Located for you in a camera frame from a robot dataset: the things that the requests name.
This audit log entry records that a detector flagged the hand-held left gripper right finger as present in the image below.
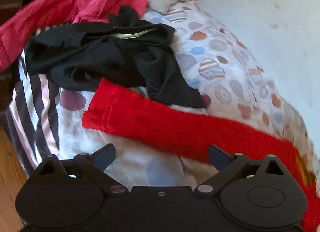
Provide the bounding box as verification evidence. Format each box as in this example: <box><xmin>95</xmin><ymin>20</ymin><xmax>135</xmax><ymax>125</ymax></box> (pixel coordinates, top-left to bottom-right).
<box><xmin>194</xmin><ymin>144</ymin><xmax>292</xmax><ymax>196</ymax></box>

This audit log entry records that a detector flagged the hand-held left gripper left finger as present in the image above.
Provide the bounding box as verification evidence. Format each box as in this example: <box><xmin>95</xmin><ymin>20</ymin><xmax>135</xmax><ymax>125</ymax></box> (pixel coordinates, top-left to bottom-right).
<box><xmin>33</xmin><ymin>143</ymin><xmax>128</xmax><ymax>196</ymax></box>

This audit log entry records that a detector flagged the red fleece garment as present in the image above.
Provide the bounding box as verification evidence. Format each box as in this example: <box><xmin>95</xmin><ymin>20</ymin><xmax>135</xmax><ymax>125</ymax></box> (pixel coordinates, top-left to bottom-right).
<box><xmin>82</xmin><ymin>78</ymin><xmax>320</xmax><ymax>232</ymax></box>

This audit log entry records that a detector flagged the striped bed sheet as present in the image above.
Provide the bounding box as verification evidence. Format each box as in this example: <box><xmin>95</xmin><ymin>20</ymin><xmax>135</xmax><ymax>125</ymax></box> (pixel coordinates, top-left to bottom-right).
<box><xmin>5</xmin><ymin>28</ymin><xmax>61</xmax><ymax>173</ymax></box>

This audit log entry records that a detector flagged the white dotted quilt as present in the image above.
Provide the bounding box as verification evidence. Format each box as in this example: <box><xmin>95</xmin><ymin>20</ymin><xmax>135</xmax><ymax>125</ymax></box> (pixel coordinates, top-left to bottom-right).
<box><xmin>50</xmin><ymin>0</ymin><xmax>316</xmax><ymax>188</ymax></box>

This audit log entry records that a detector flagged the black garment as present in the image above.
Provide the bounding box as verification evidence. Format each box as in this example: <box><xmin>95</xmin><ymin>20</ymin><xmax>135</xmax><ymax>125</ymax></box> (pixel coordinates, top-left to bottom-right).
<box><xmin>25</xmin><ymin>5</ymin><xmax>208</xmax><ymax>109</ymax></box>

